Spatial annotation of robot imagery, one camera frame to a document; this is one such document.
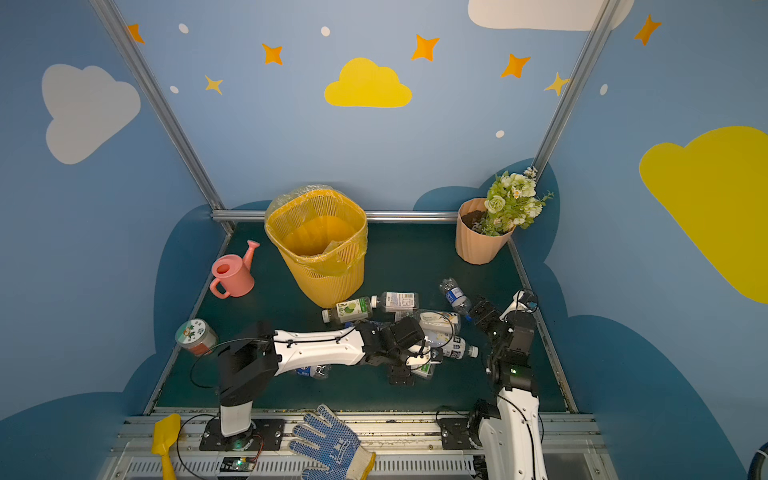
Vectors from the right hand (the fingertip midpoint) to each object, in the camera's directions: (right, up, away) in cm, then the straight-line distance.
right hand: (492, 301), depth 80 cm
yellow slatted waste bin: (-48, +1, +14) cm, 50 cm away
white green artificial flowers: (+10, +30, +13) cm, 34 cm away
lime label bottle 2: (-39, -5, +13) cm, 42 cm away
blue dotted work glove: (-40, -35, -8) cm, 54 cm away
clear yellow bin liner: (-52, +22, +19) cm, 59 cm away
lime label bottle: (-18, -20, +3) cm, 27 cm away
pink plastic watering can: (-78, +6, +13) cm, 79 cm away
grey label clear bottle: (-26, -3, +16) cm, 30 cm away
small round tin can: (-82, -10, +2) cm, 83 cm away
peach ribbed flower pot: (+2, +16, +23) cm, 28 cm away
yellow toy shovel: (-84, -32, -8) cm, 90 cm away
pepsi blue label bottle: (-47, -19, 0) cm, 51 cm away
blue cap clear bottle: (-5, -3, +16) cm, 17 cm away
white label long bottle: (-9, -14, +4) cm, 17 cm away
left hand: (-20, -17, +2) cm, 26 cm away
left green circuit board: (-65, -38, -9) cm, 76 cm away
